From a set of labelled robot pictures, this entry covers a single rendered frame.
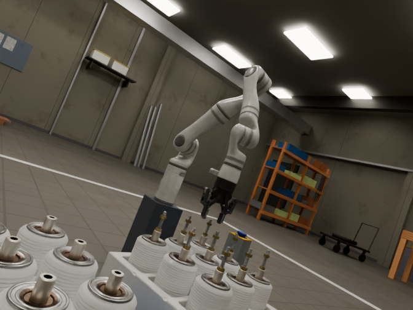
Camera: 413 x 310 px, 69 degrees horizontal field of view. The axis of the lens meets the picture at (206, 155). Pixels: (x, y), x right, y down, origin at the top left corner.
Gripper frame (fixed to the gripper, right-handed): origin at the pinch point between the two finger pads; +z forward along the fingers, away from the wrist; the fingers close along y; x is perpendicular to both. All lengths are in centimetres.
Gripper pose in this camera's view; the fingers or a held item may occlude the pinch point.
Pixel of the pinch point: (212, 217)
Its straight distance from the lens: 108.0
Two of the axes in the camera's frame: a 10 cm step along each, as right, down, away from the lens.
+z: -3.8, 9.2, -0.7
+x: -4.5, -1.2, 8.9
